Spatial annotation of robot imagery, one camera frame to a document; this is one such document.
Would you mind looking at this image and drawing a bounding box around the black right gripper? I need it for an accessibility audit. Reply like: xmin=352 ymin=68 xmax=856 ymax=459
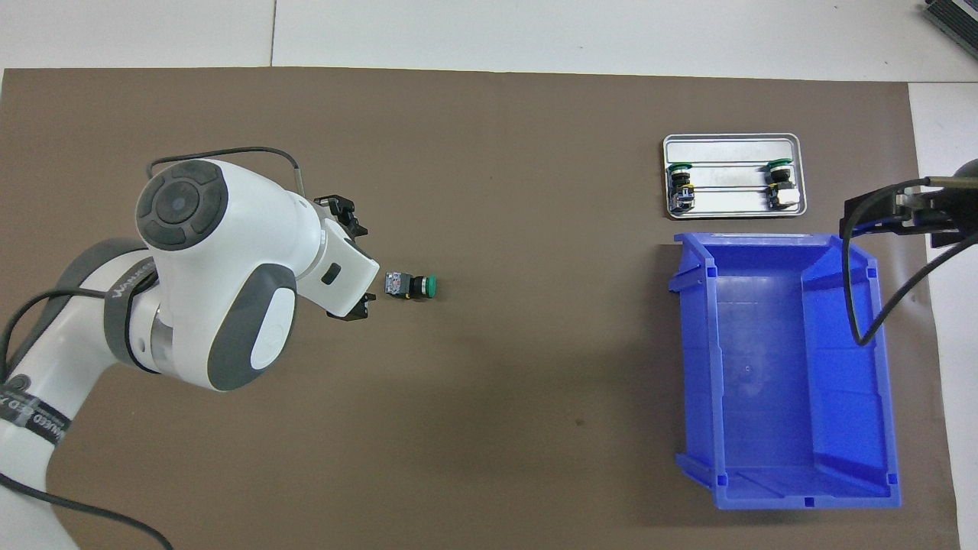
xmin=839 ymin=157 xmax=978 ymax=249

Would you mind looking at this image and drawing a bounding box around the green push button switch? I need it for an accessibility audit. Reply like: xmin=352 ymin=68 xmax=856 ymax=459
xmin=666 ymin=163 xmax=695 ymax=213
xmin=766 ymin=158 xmax=803 ymax=211
xmin=384 ymin=272 xmax=439 ymax=301

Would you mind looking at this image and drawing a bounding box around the grey metal tray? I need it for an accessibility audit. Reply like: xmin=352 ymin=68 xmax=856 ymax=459
xmin=662 ymin=134 xmax=808 ymax=220

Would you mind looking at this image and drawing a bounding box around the brown table mat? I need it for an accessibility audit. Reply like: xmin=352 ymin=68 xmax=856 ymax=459
xmin=0 ymin=67 xmax=962 ymax=550

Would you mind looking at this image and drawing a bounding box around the blue plastic storage bin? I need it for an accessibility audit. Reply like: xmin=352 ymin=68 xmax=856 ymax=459
xmin=668 ymin=231 xmax=902 ymax=511

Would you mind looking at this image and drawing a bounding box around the grey ribbed device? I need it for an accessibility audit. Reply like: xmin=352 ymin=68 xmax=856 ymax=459
xmin=921 ymin=0 xmax=978 ymax=48

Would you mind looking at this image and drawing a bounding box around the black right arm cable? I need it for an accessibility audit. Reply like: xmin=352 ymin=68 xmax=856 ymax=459
xmin=840 ymin=176 xmax=978 ymax=347

